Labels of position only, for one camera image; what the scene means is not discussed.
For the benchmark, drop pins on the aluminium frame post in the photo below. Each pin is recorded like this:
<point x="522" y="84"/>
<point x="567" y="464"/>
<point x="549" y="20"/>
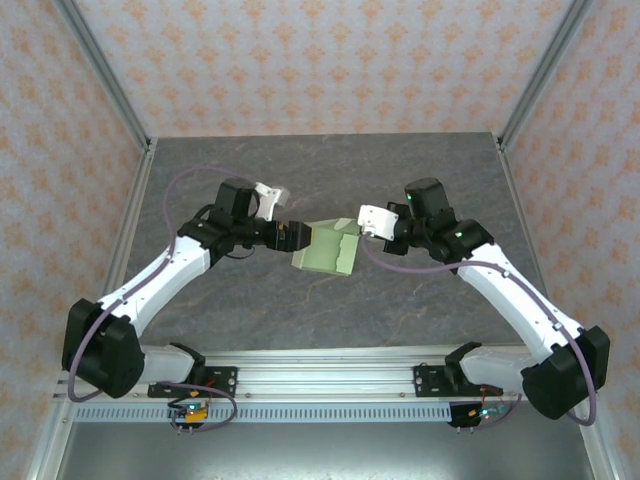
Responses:
<point x="107" y="80"/>
<point x="542" y="75"/>

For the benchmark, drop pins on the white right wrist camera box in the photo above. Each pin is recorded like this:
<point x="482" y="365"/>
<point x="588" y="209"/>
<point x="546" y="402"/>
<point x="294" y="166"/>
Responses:
<point x="377" y="220"/>

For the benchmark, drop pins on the small circuit board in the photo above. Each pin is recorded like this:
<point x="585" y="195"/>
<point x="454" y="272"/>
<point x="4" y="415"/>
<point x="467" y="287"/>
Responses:
<point x="482" y="414"/>
<point x="192" y="412"/>

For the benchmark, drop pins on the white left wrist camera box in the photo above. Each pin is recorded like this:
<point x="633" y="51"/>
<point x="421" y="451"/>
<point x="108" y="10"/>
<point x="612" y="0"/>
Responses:
<point x="272" y="199"/>

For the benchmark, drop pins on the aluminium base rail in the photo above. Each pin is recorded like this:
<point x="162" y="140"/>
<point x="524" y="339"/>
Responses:
<point x="325" y="375"/>

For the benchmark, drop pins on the green paper box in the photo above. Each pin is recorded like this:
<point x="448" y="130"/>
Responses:
<point x="322" y="250"/>

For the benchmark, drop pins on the grey metal sheet panel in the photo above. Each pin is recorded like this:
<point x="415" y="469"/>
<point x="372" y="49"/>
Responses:
<point x="320" y="455"/>

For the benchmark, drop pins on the aluminium table side rail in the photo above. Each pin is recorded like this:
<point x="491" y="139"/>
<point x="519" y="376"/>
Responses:
<point x="127" y="225"/>
<point x="517" y="200"/>

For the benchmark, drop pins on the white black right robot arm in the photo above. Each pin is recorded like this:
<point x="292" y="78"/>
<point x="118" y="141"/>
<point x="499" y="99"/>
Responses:
<point x="510" y="300"/>

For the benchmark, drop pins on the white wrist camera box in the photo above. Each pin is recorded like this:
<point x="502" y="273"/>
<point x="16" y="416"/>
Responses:
<point x="272" y="199"/>
<point x="377" y="220"/>

